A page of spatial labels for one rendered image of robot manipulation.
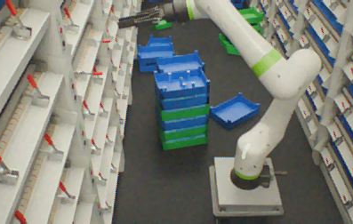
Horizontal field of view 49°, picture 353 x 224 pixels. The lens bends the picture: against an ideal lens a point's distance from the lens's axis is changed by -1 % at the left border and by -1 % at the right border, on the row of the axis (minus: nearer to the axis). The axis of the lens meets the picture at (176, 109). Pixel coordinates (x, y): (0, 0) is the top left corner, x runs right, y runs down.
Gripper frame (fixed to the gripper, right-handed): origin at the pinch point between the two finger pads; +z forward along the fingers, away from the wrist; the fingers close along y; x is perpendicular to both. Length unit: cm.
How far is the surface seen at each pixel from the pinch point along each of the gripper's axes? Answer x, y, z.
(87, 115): -24.7, -25.6, 21.2
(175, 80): -67, 56, -7
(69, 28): 12.9, -26.5, 13.9
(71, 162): -24, -53, 22
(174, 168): -106, 20, 3
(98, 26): -5.8, 16.8, 16.8
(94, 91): -25.9, -6.1, 21.8
